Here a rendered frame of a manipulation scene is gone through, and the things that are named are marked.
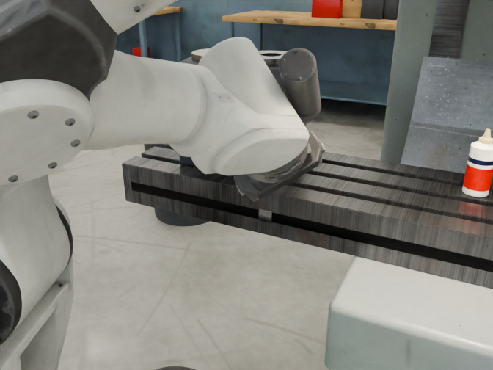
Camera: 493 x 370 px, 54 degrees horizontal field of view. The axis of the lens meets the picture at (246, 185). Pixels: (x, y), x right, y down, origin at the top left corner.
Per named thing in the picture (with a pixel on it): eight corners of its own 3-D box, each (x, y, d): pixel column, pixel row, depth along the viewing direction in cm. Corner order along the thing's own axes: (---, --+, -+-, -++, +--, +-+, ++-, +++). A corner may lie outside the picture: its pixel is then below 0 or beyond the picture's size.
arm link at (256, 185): (254, 217, 65) (235, 197, 54) (222, 158, 68) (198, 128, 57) (337, 170, 64) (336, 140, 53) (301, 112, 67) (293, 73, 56)
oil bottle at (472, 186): (488, 200, 78) (502, 134, 74) (461, 195, 80) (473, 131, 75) (488, 190, 81) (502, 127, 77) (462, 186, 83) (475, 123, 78)
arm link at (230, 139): (279, 173, 50) (181, 183, 40) (240, 104, 53) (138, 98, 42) (324, 134, 46) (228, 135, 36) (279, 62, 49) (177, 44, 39)
